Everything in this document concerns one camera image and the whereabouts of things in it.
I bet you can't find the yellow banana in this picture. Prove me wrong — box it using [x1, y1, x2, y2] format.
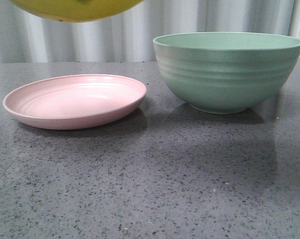
[12, 0, 141, 23]

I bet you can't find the pink plate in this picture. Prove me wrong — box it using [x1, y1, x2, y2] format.
[3, 74, 147, 130]

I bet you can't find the green ribbed bowl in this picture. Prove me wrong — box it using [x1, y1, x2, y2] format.
[153, 32, 300, 114]

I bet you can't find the white curtain backdrop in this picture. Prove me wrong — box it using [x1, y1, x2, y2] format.
[0, 0, 300, 63]

